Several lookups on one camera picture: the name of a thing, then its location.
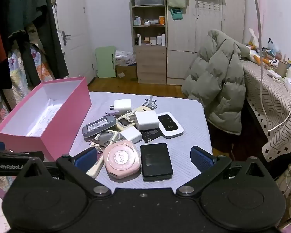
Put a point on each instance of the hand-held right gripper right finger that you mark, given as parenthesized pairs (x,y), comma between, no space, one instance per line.
(201,159)

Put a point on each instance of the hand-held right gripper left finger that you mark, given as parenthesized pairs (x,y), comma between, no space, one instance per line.
(86,159)

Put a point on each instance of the pink cardboard box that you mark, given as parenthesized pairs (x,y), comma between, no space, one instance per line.
(63,126)

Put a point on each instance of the black pocket device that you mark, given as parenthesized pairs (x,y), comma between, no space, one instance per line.
(156,161)

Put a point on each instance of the white router with black face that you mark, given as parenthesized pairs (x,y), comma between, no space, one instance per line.
(169,125)

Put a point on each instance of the white charger with prongs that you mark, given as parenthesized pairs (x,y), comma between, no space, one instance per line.
(123,105)

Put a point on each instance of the cream remote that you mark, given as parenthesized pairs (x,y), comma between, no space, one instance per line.
(95,170)

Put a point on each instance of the metal keys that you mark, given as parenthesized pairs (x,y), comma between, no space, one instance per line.
(99,143)

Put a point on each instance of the cream device with grey screen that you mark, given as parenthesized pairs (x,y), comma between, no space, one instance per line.
(108,137)

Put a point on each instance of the grey router with label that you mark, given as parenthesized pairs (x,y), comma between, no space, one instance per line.
(98,127)

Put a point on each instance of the small white charger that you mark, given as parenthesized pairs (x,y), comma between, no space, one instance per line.
(131,135)

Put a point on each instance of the small cream device with screen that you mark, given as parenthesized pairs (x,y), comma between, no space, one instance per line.
(123,123)

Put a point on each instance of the white printed paper sheet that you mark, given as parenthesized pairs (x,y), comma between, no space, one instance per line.
(43,119)

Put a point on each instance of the black flat battery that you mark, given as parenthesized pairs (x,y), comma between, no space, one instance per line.
(151,135)

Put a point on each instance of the white cube charger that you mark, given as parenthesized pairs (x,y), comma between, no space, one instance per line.
(146,120)

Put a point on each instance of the cream card with black print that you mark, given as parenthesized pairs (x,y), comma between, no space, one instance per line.
(141,109)

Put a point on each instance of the olive puffer jacket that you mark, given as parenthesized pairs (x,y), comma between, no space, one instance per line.
(215,77)

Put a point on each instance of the floral quilt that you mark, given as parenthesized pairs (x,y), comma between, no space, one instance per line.
(17,63)

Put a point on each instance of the beige geometric patterned cloth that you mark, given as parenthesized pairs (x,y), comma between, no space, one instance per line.
(276,102)

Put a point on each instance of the green folding table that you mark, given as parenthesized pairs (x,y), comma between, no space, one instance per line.
(105,63)

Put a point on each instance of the dark green hanging coat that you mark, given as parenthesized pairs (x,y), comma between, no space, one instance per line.
(53,53)

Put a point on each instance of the wooden shelf cabinet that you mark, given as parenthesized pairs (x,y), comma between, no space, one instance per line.
(150,63)

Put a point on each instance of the tall white bottle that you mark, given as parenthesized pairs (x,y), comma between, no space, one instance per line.
(163,40)

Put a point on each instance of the white jar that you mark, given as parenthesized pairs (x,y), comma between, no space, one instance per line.
(153,41)

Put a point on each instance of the dark bottle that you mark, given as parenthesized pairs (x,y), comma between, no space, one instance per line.
(137,40)

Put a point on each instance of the white goose plush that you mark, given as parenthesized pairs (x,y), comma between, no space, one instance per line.
(253,41)

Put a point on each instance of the light wooden wardrobe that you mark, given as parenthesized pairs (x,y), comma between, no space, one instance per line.
(208,29)

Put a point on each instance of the blue plush toy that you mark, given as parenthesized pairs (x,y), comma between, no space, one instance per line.
(272,47)

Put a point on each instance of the white door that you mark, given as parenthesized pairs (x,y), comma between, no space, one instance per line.
(72,17)

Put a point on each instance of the orange bottle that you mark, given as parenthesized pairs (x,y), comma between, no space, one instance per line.
(162,20)

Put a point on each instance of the teal green hanging shirt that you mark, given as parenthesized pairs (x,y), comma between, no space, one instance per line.
(26,4)

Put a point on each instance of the teal pouch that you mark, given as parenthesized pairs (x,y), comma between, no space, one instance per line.
(176,14)

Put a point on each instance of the green hanging bag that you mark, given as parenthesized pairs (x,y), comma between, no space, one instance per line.
(176,2)

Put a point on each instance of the white wall calendar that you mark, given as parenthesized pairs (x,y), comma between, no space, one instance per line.
(208,4)

